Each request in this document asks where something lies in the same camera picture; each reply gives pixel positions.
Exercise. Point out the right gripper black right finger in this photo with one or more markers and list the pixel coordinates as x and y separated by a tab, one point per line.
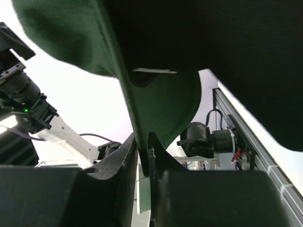
184	198

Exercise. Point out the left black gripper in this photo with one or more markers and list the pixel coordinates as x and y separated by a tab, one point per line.
18	92

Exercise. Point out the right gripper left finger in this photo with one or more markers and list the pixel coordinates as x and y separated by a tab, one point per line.
100	196

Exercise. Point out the black NY baseball cap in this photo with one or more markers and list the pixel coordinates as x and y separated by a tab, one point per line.
255	48

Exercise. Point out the green NY baseball cap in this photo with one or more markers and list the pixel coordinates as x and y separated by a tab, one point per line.
145	44

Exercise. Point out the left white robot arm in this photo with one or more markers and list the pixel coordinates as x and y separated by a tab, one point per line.
57	132

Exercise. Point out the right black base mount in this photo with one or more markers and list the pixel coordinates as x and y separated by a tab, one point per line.
198	141

